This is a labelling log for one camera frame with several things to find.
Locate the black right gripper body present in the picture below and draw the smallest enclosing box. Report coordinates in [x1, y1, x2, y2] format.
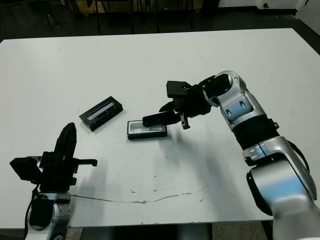
[174, 84, 214, 130]

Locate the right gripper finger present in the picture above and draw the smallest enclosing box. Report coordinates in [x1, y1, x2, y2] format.
[156, 111, 182, 126]
[159, 100, 177, 113]

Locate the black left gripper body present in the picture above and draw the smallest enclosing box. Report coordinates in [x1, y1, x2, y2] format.
[38, 151, 98, 193]

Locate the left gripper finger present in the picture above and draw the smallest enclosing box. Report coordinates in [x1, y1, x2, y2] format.
[63, 122, 77, 157]
[54, 122, 72, 155]

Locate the black box lid glossy strip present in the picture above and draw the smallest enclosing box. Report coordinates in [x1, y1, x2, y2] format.
[78, 95, 124, 133]

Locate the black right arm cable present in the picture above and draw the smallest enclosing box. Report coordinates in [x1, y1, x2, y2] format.
[286, 139, 311, 174]

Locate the black box base white-lined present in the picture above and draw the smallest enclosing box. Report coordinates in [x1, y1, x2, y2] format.
[126, 119, 168, 141]

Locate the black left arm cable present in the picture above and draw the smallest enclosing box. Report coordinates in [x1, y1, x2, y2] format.
[24, 184, 41, 240]

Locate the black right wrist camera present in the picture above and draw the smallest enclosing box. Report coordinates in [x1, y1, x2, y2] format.
[166, 80, 193, 99]

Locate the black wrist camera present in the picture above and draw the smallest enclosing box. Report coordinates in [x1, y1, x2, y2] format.
[9, 156, 44, 185]
[166, 80, 193, 99]

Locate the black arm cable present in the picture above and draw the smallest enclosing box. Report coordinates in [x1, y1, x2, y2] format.
[24, 184, 41, 240]
[286, 139, 311, 174]

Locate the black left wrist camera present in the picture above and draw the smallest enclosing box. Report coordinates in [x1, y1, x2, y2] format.
[9, 156, 44, 185]

